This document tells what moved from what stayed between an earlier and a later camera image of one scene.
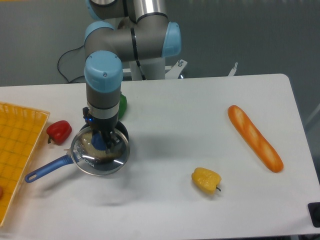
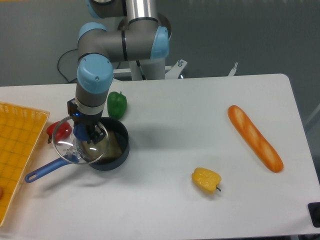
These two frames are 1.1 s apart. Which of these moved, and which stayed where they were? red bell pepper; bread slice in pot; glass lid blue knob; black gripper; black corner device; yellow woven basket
Moved: glass lid blue knob; black gripper
Stayed: bread slice in pot; black corner device; yellow woven basket; red bell pepper
